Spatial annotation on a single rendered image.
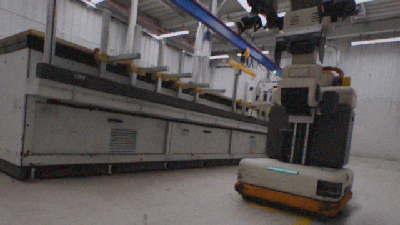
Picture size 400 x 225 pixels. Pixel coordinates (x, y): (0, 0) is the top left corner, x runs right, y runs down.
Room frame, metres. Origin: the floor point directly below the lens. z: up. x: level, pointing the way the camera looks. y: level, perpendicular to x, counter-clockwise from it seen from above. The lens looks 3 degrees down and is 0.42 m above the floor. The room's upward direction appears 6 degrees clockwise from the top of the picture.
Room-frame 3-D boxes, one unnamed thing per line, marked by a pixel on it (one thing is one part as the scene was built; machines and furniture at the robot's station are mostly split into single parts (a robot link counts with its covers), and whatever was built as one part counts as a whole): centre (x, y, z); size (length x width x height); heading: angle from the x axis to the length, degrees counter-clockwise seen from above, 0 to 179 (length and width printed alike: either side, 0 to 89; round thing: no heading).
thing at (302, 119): (1.61, -0.60, 0.68); 0.28 x 0.27 x 0.25; 54
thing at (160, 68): (1.87, 0.49, 0.82); 0.43 x 0.03 x 0.04; 55
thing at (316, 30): (1.54, -0.48, 0.99); 0.28 x 0.16 x 0.22; 54
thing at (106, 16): (1.69, 0.73, 0.89); 0.04 x 0.04 x 0.48; 55
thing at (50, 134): (3.79, -0.08, 0.44); 5.10 x 0.69 x 0.87; 145
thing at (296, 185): (1.78, -0.65, 0.16); 0.67 x 0.64 x 0.25; 144
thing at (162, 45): (2.10, 0.44, 0.87); 0.04 x 0.04 x 0.48; 55
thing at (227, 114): (3.48, -0.53, 0.67); 5.11 x 0.08 x 0.10; 145
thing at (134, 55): (1.67, 0.63, 0.83); 0.43 x 0.03 x 0.04; 55
